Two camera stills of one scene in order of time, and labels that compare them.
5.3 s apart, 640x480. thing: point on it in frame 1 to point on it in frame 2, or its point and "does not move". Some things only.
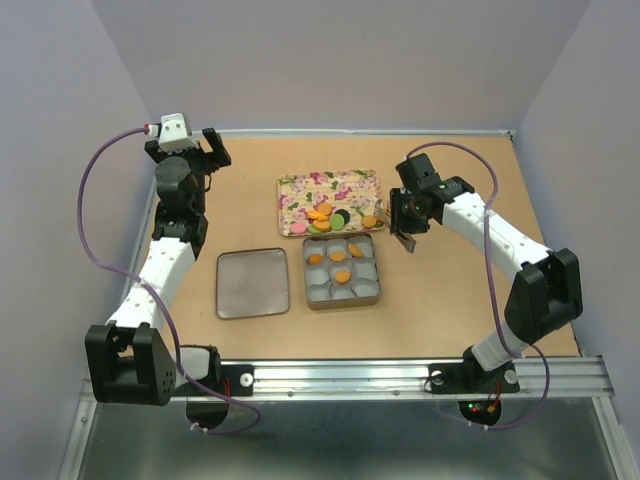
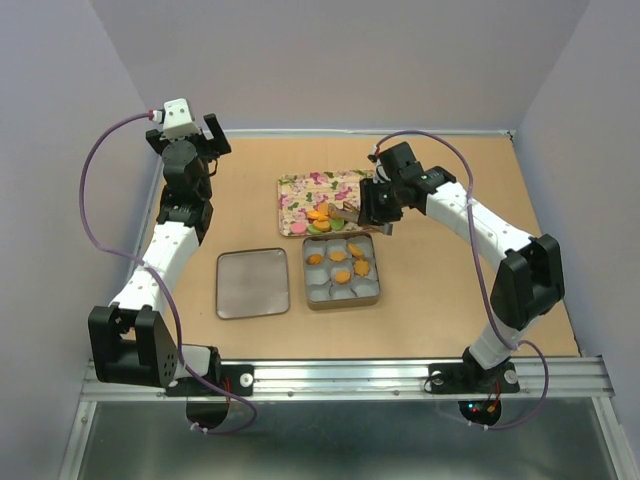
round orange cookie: x=337 y=256 does not move
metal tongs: x=406 y=239 to x=349 y=213
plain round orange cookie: x=355 y=250 does not move
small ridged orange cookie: x=314 y=259 does not move
